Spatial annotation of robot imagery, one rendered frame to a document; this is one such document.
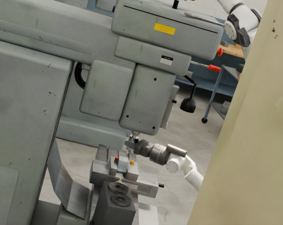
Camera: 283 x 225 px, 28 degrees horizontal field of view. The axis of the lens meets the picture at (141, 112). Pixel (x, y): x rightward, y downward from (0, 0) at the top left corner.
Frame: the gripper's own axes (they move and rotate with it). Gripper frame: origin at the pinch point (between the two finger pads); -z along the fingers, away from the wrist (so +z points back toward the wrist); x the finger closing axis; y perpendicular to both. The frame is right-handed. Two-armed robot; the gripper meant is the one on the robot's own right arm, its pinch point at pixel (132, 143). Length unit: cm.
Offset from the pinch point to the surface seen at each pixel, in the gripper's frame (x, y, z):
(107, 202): 44.0, 10.9, 8.8
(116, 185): 29.1, 9.6, 6.3
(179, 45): 10, -54, 10
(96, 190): 2.7, 29.2, -10.1
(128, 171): -9.4, 18.3, -0.1
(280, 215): 165, -62, 68
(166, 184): -247, 122, -21
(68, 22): 26, -50, -36
